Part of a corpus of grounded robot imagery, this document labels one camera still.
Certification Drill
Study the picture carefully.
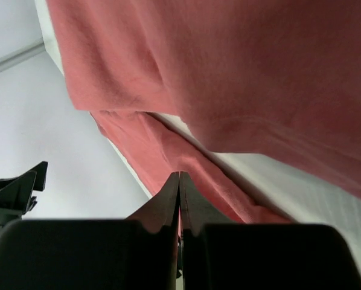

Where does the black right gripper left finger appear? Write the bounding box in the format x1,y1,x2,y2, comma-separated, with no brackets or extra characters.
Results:
0,173,179,289

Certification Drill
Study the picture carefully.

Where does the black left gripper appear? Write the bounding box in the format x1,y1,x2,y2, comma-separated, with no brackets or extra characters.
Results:
0,161,48,232

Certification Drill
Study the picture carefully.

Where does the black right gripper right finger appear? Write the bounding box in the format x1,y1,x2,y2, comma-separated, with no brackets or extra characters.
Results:
179,172,361,289

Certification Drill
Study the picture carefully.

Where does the pink t-shirt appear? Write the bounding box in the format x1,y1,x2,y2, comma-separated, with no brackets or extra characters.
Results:
47,1,361,222

